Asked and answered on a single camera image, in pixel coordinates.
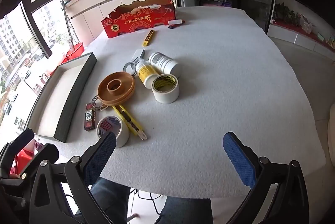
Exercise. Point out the white cabinet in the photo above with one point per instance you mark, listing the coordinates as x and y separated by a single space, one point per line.
117 7

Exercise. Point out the white rectangular block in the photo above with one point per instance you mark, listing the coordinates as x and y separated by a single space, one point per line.
174 22

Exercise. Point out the pale wrapped snacks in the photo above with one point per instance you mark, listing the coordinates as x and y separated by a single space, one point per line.
142 7

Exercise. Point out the person's leg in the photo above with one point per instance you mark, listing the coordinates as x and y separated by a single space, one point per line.
183 211
110 200

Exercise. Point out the low white sideboard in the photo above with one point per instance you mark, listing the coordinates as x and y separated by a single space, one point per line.
288 33

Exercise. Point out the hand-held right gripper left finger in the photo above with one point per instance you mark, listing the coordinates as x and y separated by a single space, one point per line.
100 158

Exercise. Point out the person's right leg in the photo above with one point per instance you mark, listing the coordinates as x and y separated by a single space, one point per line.
183 211

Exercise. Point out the white tape roll red print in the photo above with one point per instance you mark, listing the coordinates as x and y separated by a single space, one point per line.
121 132

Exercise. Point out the white felt table cover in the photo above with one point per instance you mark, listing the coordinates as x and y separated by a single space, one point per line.
222 82

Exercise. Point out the yellow utility knife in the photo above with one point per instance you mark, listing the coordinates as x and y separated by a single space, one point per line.
128 119

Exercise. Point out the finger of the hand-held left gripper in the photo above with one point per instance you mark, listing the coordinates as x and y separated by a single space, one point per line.
24 138
49 152

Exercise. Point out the grey power plug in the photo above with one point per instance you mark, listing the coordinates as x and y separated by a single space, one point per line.
138 53

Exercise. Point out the person's left leg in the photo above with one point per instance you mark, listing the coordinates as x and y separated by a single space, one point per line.
110 200

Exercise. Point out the white tape roll yellow core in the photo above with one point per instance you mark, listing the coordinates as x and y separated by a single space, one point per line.
166 97

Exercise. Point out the dark red lighter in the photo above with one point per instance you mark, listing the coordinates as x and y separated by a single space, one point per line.
170 27

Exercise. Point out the yellow blade case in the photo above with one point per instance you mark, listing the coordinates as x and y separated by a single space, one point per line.
148 37

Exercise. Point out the dark red small box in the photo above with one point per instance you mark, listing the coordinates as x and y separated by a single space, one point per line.
89 118

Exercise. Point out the dark tray box white inside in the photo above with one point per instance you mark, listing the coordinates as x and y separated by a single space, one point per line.
57 98

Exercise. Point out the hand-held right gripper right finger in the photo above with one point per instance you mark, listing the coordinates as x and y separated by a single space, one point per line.
239 161

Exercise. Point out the red basin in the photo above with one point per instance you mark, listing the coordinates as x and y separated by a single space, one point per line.
76 51

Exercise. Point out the red cardboard box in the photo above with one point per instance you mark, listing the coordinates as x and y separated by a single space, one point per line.
136 21

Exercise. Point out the green potted plants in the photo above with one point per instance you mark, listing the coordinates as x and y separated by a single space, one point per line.
285 13

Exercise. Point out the white bottle yellow label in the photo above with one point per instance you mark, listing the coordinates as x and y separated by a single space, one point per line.
145 73

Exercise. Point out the large white bottle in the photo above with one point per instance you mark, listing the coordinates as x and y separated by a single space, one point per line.
167 63

